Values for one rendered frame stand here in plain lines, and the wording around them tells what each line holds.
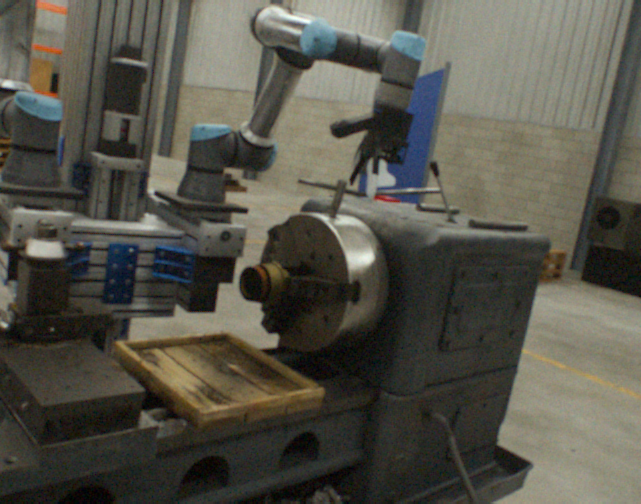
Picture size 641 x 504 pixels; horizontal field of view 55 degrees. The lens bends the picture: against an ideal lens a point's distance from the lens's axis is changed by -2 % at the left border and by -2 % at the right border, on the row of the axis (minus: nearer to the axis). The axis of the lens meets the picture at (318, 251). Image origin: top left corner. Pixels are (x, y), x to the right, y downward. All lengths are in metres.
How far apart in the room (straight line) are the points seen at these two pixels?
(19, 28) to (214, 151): 0.61
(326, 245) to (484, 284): 0.45
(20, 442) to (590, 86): 11.67
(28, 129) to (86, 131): 0.26
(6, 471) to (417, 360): 0.88
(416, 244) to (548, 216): 10.75
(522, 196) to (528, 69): 2.40
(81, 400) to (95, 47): 1.23
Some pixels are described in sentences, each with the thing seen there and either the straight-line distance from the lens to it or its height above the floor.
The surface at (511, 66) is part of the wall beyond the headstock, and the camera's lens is 13.01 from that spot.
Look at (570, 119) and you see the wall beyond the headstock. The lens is 12.23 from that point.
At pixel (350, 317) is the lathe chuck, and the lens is 1.34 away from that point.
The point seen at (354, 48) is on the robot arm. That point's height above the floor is 1.60.
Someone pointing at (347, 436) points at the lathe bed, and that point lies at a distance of 1.49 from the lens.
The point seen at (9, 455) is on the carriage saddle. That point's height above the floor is 0.90.
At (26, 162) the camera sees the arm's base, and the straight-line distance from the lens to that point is 1.75.
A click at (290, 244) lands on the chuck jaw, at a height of 1.16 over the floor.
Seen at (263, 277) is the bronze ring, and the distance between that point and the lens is 1.31.
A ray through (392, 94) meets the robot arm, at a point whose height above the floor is 1.52.
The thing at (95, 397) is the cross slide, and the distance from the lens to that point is 1.01.
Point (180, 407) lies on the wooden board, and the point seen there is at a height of 0.88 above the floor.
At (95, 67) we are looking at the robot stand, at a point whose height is 1.50.
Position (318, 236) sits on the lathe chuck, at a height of 1.19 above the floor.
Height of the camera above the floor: 1.40
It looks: 10 degrees down
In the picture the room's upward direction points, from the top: 10 degrees clockwise
